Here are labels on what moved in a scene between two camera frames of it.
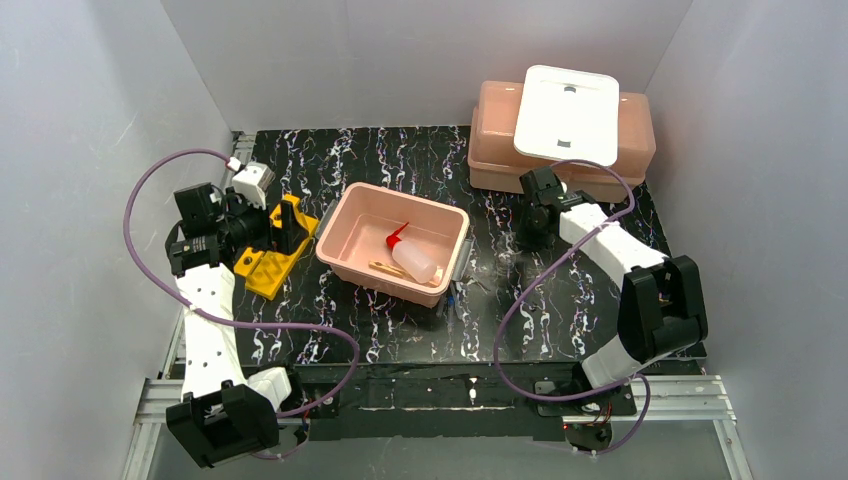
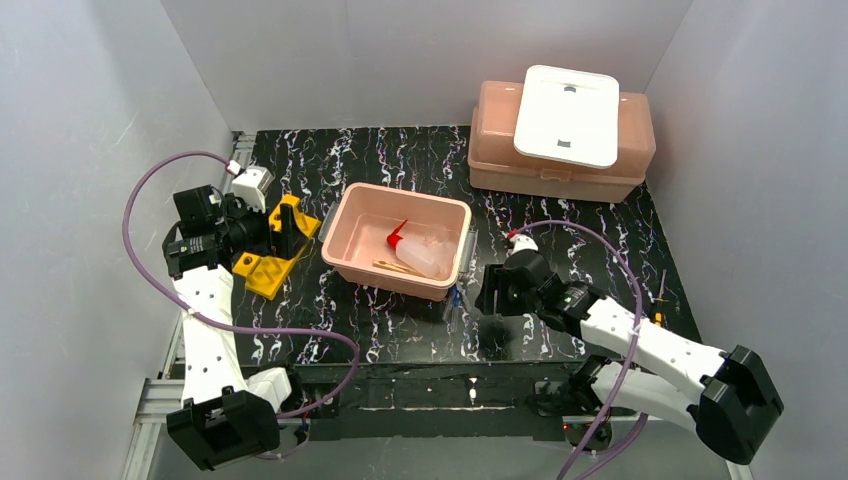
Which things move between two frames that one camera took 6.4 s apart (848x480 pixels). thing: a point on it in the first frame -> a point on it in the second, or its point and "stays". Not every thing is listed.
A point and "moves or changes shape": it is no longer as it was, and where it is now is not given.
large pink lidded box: x=495 y=163 stays
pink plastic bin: x=405 y=246 moves or changes shape
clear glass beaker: x=507 y=248 moves or changes shape
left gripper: x=270 y=225 stays
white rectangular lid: x=570 y=115 stays
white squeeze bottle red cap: x=413 y=258 moves or changes shape
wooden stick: x=395 y=271 moves or changes shape
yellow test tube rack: x=265 y=271 stays
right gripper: x=539 y=183 -> x=488 y=300
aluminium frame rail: x=160 y=403 stays
